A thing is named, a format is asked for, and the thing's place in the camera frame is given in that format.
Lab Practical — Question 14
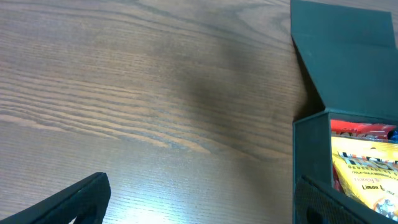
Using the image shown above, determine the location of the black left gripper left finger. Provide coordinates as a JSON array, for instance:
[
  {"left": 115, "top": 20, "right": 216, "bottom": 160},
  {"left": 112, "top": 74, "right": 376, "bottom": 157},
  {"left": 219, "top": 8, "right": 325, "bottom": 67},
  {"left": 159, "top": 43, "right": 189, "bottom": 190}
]
[{"left": 1, "top": 172, "right": 111, "bottom": 224}]

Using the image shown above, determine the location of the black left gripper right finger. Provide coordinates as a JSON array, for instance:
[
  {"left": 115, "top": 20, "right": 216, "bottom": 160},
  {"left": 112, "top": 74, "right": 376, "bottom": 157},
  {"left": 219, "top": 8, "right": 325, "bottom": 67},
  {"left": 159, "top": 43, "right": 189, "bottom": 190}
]
[{"left": 294, "top": 176, "right": 395, "bottom": 224}]

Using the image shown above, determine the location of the yellow snack bag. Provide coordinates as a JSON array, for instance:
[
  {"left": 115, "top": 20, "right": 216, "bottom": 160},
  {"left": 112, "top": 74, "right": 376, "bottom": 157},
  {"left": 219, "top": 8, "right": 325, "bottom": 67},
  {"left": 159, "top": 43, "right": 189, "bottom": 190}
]
[{"left": 331, "top": 136, "right": 397, "bottom": 222}]

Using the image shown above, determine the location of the red Hacks candy bag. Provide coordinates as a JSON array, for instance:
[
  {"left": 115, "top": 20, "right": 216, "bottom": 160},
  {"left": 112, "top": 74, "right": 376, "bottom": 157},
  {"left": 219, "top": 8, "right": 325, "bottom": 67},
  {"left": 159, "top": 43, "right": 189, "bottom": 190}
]
[{"left": 330, "top": 119, "right": 397, "bottom": 192}]

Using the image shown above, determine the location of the blue Oreo cookie pack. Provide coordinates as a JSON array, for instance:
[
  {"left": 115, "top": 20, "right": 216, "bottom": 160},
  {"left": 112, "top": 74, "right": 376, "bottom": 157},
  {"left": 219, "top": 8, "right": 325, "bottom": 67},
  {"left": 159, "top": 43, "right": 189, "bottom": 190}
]
[{"left": 387, "top": 129, "right": 398, "bottom": 141}]

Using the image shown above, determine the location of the dark green box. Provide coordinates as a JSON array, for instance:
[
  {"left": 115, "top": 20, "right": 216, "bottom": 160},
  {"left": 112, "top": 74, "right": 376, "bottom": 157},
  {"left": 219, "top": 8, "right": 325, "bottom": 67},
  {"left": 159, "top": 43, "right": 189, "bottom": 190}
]
[{"left": 290, "top": 0, "right": 398, "bottom": 224}]

